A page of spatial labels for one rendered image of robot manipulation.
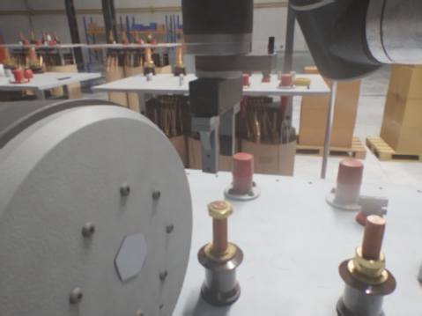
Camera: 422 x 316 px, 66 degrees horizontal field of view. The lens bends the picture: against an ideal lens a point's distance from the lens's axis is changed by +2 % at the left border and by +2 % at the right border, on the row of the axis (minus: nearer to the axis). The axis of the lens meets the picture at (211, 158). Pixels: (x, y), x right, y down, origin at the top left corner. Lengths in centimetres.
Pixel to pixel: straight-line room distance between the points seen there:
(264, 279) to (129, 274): 62
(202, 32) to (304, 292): 55
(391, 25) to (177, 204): 28
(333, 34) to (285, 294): 52
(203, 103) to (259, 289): 43
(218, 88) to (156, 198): 32
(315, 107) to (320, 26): 491
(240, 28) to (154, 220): 37
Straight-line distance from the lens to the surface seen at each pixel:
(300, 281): 78
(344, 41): 42
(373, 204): 101
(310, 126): 538
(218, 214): 60
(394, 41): 39
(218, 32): 48
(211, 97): 48
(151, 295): 19
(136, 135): 16
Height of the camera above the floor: 187
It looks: 21 degrees down
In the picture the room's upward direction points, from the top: 1 degrees counter-clockwise
